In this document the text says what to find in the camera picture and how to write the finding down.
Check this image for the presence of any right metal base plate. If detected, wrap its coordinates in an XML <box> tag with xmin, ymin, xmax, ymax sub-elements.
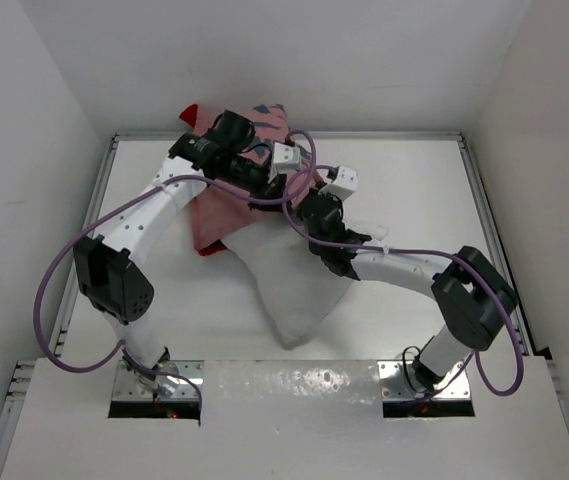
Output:
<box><xmin>377</xmin><ymin>360</ymin><xmax>472</xmax><ymax>403</ymax></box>

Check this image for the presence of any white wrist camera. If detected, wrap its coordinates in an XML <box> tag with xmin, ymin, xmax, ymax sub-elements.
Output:
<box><xmin>269</xmin><ymin>142</ymin><xmax>302</xmax><ymax>178</ymax></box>
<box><xmin>326</xmin><ymin>166</ymin><xmax>359</xmax><ymax>202</ymax></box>

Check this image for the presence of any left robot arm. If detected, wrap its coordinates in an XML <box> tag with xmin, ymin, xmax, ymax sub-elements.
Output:
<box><xmin>72</xmin><ymin>110</ymin><xmax>286</xmax><ymax>382</ymax></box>

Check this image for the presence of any white front cover board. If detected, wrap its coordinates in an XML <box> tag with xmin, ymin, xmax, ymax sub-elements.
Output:
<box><xmin>3</xmin><ymin>359</ymin><xmax>569</xmax><ymax>479</ymax></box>

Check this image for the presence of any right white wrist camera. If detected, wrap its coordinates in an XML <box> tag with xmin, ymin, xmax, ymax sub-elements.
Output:
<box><xmin>326</xmin><ymin>166</ymin><xmax>359</xmax><ymax>202</ymax></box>

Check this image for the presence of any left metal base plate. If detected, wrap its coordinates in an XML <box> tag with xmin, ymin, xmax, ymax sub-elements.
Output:
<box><xmin>111</xmin><ymin>359</ymin><xmax>203</xmax><ymax>402</ymax></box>

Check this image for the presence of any red patterned pillowcase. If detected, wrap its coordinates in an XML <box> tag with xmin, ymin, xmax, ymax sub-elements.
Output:
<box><xmin>178</xmin><ymin>102</ymin><xmax>335</xmax><ymax>257</ymax></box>

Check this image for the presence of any white pillow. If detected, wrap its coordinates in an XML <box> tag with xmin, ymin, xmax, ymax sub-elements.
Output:
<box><xmin>222</xmin><ymin>216</ymin><xmax>353</xmax><ymax>349</ymax></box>

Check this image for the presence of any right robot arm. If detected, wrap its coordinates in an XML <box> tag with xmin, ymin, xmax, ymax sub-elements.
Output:
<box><xmin>294</xmin><ymin>191</ymin><xmax>519</xmax><ymax>393</ymax></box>

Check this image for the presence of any metal base plate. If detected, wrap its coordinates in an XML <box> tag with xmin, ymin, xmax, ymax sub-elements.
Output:
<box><xmin>377</xmin><ymin>360</ymin><xmax>472</xmax><ymax>403</ymax></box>
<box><xmin>111</xmin><ymin>359</ymin><xmax>203</xmax><ymax>402</ymax></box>

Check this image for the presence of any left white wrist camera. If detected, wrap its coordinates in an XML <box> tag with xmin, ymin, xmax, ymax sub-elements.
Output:
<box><xmin>269</xmin><ymin>142</ymin><xmax>302</xmax><ymax>178</ymax></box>

